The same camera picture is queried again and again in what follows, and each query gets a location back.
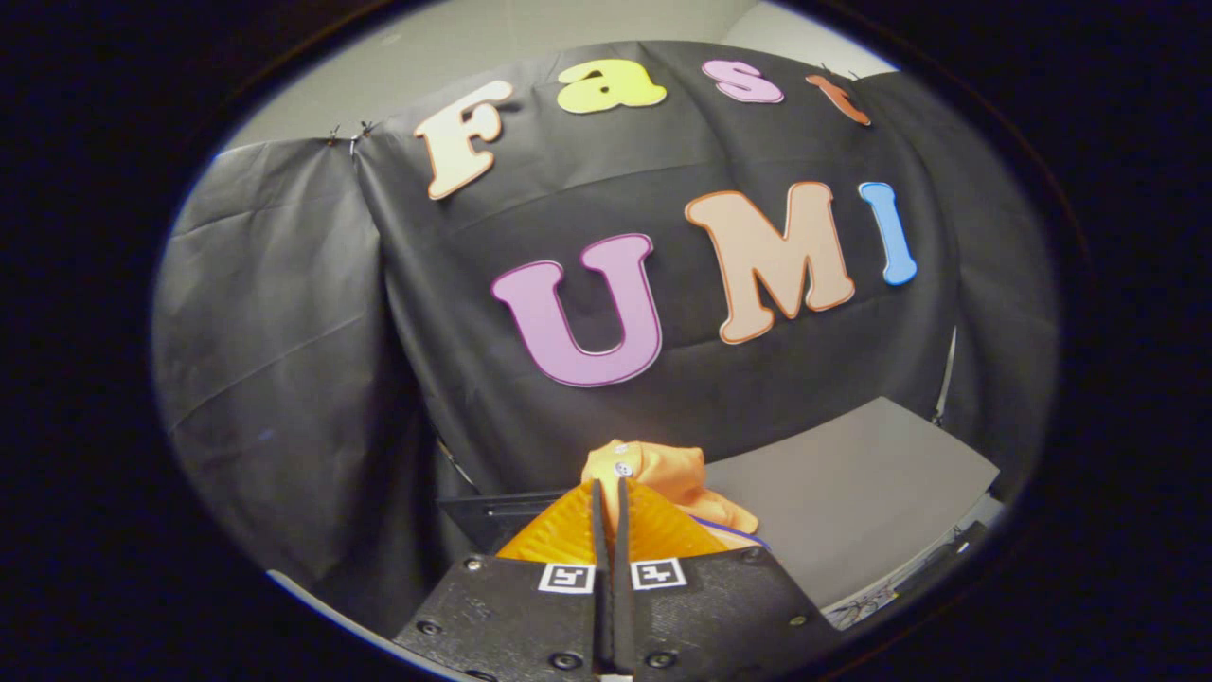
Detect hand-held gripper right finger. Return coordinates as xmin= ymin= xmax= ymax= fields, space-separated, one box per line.
xmin=614 ymin=476 xmax=844 ymax=681

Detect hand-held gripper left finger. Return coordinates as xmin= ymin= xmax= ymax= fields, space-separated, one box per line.
xmin=393 ymin=478 xmax=615 ymax=681

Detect orange garment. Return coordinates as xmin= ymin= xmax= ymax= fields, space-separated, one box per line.
xmin=580 ymin=439 xmax=760 ymax=550

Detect beige cabinet with dark top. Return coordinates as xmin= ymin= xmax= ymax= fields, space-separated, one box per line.
xmin=701 ymin=396 xmax=1003 ymax=631

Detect white backdrop stand pole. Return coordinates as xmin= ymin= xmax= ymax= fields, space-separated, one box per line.
xmin=931 ymin=327 xmax=959 ymax=427

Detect black backdrop cloth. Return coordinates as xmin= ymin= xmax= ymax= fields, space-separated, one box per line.
xmin=151 ymin=40 xmax=1060 ymax=636

